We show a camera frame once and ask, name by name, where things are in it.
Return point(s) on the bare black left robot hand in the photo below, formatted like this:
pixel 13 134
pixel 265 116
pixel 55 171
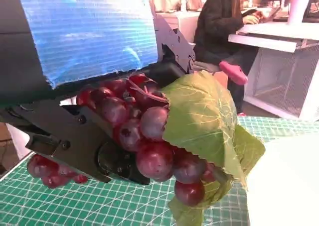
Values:
pixel 87 32

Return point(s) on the red toy grape bunch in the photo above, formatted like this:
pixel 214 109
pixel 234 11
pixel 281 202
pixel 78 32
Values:
pixel 154 158

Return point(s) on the white plate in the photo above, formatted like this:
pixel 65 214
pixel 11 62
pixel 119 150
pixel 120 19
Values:
pixel 286 186

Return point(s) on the person seated at desk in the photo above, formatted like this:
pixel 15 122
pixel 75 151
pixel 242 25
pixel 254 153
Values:
pixel 216 24

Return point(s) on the wooden box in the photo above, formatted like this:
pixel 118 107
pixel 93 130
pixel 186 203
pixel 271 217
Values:
pixel 10 146

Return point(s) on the green cutting mat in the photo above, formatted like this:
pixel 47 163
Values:
pixel 99 203

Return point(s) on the white desk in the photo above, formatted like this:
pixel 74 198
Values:
pixel 269 36

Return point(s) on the white jug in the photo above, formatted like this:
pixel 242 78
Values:
pixel 297 4

